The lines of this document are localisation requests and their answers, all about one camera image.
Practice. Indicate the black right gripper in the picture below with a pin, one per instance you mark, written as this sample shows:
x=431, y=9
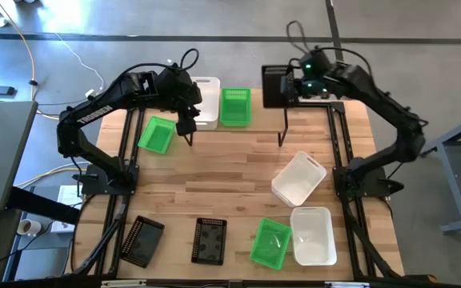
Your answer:
x=304, y=88

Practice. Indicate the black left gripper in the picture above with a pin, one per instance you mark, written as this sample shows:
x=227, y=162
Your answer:
x=186, y=110

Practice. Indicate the white plastic basket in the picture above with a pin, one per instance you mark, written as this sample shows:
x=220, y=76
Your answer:
x=312, y=236
x=208, y=104
x=298, y=180

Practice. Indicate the black slotted plastic basket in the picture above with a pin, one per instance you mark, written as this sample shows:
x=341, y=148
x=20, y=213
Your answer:
x=209, y=242
x=141, y=242
x=272, y=88

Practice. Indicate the green slotted plastic basket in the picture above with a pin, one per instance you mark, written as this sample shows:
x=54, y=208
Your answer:
x=235, y=108
x=156, y=136
x=270, y=244

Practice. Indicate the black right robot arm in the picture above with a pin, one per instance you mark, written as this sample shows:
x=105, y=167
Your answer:
x=378, y=100

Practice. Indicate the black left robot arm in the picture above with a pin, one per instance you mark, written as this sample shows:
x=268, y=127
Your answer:
x=94, y=112

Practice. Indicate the white plug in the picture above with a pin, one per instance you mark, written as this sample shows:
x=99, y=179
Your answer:
x=90, y=93

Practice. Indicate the white box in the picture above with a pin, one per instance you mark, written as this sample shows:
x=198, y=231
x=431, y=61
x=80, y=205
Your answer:
x=68, y=196

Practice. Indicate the black desk beam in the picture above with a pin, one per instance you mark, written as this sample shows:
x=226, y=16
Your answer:
x=42, y=206

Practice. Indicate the black aluminium crossbar with plates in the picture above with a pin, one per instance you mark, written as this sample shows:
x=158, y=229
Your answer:
x=174, y=285

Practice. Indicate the silver label plate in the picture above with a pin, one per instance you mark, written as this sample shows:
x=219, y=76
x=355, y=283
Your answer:
x=346, y=285
x=122, y=283

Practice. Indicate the grey desk top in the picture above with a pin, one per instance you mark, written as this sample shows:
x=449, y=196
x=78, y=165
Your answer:
x=2, y=152

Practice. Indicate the white cup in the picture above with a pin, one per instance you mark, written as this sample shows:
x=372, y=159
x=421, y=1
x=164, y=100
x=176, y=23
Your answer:
x=30, y=228

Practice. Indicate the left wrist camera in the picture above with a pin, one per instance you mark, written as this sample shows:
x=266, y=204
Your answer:
x=186, y=127

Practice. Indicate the black aluminium side frame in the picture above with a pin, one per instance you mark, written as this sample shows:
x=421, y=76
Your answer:
x=128, y=120
x=331, y=120

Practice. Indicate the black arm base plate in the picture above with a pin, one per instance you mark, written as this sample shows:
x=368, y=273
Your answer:
x=374, y=186
x=94, y=184

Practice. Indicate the grey-blue table frame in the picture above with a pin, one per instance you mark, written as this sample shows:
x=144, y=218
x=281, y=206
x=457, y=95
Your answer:
x=458, y=188

